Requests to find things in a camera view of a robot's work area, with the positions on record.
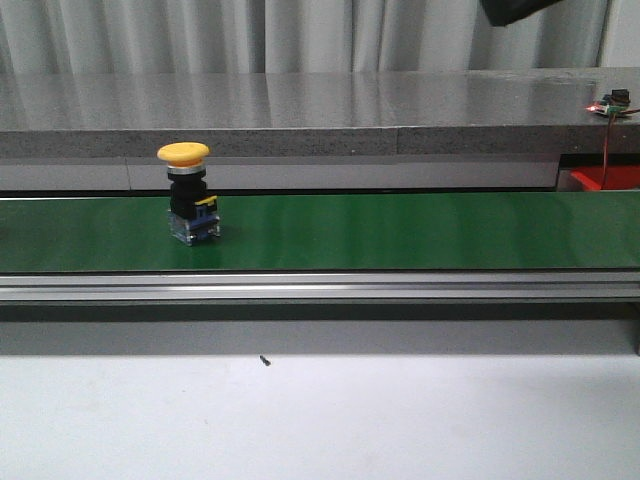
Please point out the yellow mushroom push button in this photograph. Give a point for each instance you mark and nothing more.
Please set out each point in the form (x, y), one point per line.
(193, 213)

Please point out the green conveyor belt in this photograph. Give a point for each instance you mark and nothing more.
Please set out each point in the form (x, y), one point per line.
(433, 231)

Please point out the grey stone slab bench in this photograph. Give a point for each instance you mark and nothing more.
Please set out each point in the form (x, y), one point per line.
(314, 114)

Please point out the red plastic bin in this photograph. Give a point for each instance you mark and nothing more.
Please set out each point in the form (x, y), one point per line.
(616, 178)

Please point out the white rear conveyor panel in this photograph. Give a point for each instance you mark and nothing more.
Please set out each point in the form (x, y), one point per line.
(538, 173)

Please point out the small green sensor board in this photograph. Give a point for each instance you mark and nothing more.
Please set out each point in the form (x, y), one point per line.
(617, 103)

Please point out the grey pleated curtain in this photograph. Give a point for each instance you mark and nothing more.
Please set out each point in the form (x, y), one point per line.
(139, 37)

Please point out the aluminium conveyor frame rail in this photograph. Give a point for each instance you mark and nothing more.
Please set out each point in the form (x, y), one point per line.
(486, 286)

